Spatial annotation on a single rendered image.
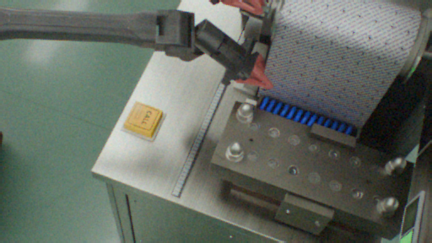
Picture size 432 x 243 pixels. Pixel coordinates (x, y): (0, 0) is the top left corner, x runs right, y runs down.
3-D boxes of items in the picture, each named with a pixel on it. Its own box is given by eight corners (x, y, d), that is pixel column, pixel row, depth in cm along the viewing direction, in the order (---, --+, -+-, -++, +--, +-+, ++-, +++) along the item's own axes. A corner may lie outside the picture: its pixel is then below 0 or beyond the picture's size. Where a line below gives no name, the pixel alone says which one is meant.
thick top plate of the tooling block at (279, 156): (232, 114, 120) (235, 99, 114) (403, 174, 116) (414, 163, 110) (207, 174, 112) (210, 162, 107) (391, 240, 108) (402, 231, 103)
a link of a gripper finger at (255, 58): (256, 107, 113) (223, 83, 110) (266, 82, 117) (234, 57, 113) (276, 99, 108) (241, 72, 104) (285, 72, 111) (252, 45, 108)
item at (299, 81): (257, 94, 117) (272, 43, 101) (359, 130, 115) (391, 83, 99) (256, 96, 117) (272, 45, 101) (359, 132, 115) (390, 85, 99)
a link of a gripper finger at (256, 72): (259, 100, 114) (225, 76, 111) (268, 75, 117) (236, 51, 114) (278, 91, 109) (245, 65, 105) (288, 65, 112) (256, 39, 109)
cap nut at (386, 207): (378, 197, 106) (386, 189, 102) (396, 203, 105) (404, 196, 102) (375, 213, 104) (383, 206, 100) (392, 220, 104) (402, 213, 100)
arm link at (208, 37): (194, 34, 102) (206, 11, 104) (179, 43, 108) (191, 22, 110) (221, 55, 104) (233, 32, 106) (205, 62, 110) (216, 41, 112)
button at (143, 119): (136, 105, 127) (136, 99, 125) (163, 115, 126) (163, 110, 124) (124, 128, 123) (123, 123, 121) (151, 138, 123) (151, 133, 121)
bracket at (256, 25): (237, 73, 134) (254, -13, 107) (261, 81, 133) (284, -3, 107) (230, 89, 132) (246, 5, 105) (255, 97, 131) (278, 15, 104)
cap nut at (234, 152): (229, 143, 109) (231, 133, 105) (245, 149, 109) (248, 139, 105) (223, 159, 107) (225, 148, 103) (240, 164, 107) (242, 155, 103)
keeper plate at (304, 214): (277, 211, 115) (286, 191, 106) (320, 227, 114) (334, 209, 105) (273, 221, 114) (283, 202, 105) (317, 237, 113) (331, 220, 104)
